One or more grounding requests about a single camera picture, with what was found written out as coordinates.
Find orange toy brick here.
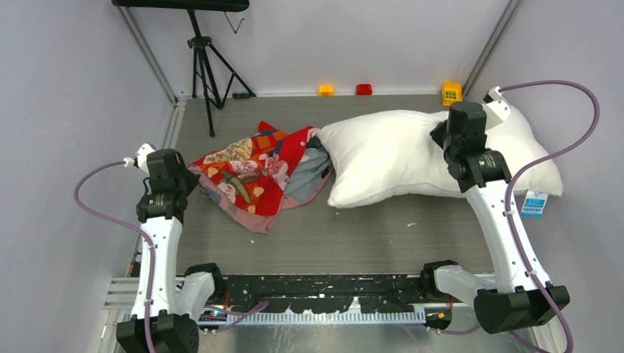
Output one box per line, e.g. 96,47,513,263
317,85,335,96

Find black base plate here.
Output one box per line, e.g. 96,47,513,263
208,274,449,314

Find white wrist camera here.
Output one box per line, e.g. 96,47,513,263
483,86,511,131
123,143,156,175

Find white pillow insert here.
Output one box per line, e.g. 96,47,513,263
315,105,564,209

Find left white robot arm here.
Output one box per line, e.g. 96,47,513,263
116,143,226,352

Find red cartoon print pillowcase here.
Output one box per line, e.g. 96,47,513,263
188,121,333,234

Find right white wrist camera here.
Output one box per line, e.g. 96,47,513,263
483,86,511,131

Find red toy brick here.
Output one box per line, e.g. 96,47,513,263
355,83,373,96

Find blue white pillow label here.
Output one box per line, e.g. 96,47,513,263
520,190,549,218

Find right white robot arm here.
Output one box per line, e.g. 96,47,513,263
420,100,570,334

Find yellow toy block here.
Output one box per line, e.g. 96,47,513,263
441,81,464,107

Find black overhead bar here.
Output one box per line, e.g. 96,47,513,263
111,0,249,13

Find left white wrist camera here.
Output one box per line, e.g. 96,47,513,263
123,143,156,175

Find black camera tripod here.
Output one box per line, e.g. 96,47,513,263
186,10,257,138

